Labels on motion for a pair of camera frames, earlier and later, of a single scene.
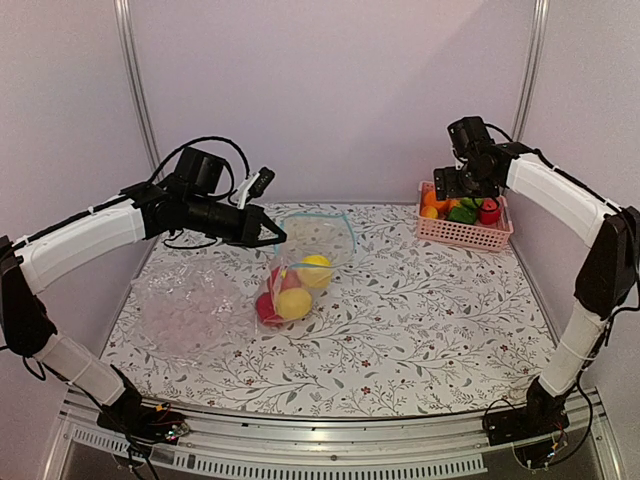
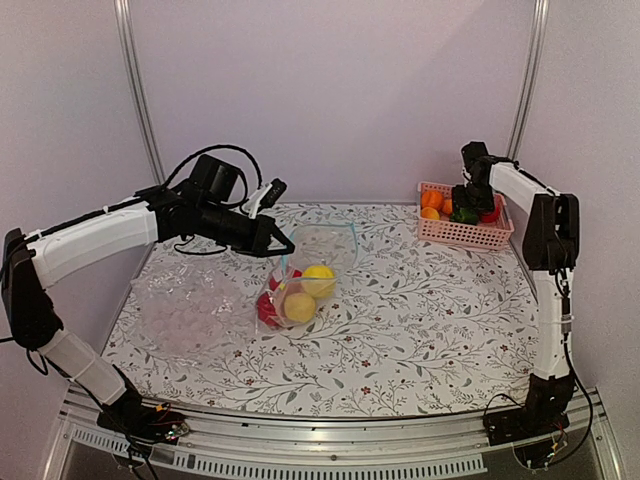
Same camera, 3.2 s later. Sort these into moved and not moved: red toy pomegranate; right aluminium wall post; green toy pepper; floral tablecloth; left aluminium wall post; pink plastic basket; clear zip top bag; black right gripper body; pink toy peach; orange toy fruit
Moved: black right gripper body; clear zip top bag
Not moved: red toy pomegranate; pink toy peach; green toy pepper; right aluminium wall post; pink plastic basket; left aluminium wall post; orange toy fruit; floral tablecloth
